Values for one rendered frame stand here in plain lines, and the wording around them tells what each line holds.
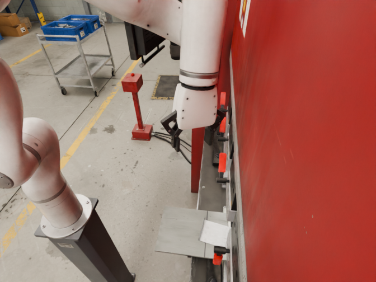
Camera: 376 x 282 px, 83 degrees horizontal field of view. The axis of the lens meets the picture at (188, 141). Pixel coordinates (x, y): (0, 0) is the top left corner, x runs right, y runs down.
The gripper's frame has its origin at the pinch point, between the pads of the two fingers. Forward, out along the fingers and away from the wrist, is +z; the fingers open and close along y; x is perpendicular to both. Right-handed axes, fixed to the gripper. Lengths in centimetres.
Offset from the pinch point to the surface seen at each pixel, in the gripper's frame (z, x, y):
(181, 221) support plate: 42.2, -9.1, -3.1
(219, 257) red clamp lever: 25.0, 17.3, -1.5
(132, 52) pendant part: -4, -111, -9
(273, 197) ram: -10.6, 29.7, 4.7
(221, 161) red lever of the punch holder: 11.2, -2.9, -12.7
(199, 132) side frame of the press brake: 46, -80, -49
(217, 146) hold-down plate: 40, -49, -45
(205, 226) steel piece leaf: 41.9, -3.1, -10.4
